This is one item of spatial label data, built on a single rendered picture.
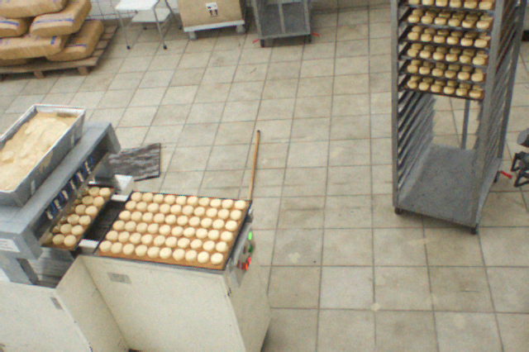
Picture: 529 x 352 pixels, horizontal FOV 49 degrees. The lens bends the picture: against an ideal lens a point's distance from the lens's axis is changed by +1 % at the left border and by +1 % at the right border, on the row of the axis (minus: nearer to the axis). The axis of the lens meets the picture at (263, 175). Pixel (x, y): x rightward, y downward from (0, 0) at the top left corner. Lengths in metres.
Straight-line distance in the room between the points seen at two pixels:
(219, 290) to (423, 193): 1.62
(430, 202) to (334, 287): 0.78
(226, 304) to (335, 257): 1.10
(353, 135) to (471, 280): 1.48
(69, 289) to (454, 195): 2.21
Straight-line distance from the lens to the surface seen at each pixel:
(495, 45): 2.77
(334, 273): 3.39
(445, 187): 3.66
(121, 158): 4.60
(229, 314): 2.60
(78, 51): 5.93
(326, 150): 4.20
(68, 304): 2.72
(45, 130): 2.68
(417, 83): 3.08
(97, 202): 2.79
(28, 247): 2.45
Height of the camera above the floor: 2.62
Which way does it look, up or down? 40 degrees down
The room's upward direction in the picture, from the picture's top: 11 degrees counter-clockwise
